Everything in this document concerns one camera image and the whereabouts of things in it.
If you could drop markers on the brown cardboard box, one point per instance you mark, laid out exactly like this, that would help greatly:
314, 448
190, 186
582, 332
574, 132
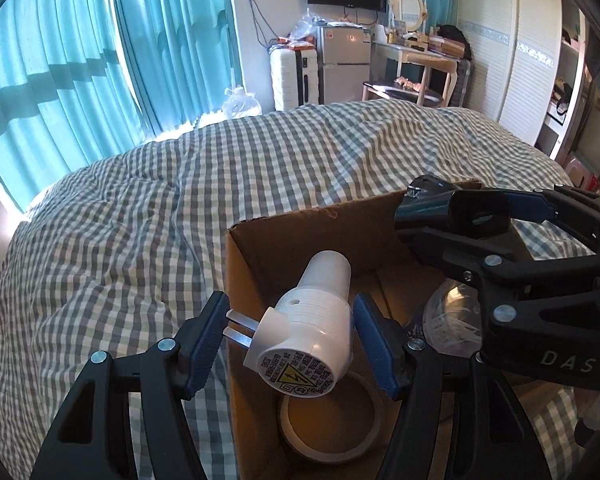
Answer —
260, 260

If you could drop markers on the white suitcase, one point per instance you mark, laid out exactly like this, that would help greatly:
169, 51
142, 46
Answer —
290, 80

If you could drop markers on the grey checked blanket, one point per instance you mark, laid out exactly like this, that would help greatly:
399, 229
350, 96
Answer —
130, 220

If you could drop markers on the oval cream mirror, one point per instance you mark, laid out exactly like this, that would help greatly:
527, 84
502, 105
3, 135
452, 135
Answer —
408, 5

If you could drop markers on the white louvred wardrobe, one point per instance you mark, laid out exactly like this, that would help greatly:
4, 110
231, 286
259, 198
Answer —
510, 50

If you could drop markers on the black bag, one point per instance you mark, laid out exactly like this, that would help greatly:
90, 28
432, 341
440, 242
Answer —
452, 37

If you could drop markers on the narrow teal curtain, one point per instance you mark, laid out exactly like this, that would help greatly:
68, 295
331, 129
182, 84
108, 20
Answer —
180, 35

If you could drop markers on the clear plastic container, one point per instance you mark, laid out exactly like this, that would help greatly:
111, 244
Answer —
452, 320

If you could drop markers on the wide teal curtain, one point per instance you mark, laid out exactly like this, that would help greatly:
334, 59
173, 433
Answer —
55, 60

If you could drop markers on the clear plastic bag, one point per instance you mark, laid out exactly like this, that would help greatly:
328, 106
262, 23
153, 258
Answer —
240, 105

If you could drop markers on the crumpled clear plastic wrap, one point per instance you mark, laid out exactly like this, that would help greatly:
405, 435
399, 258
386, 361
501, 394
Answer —
305, 25

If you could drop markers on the silver mini fridge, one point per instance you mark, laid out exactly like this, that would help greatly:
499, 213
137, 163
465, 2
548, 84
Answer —
345, 65

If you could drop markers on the open storage shelf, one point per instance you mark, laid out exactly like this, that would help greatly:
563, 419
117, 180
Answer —
570, 75

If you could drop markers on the cream dressing table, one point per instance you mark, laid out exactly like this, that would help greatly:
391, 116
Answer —
430, 57

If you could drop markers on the dark blue electric shaver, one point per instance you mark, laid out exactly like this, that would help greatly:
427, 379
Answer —
430, 205

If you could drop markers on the pink storage box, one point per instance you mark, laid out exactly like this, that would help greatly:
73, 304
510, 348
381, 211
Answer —
582, 172

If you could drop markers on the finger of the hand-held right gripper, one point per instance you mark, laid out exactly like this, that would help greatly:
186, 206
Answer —
492, 260
527, 205

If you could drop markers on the white plug adapter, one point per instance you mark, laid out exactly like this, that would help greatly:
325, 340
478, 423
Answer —
305, 330

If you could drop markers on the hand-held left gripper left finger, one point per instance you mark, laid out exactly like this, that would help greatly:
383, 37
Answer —
206, 347

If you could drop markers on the beige tape roll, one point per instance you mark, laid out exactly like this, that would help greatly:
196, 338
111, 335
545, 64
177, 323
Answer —
300, 452

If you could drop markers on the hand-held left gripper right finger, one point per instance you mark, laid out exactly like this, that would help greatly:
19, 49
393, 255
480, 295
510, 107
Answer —
376, 347

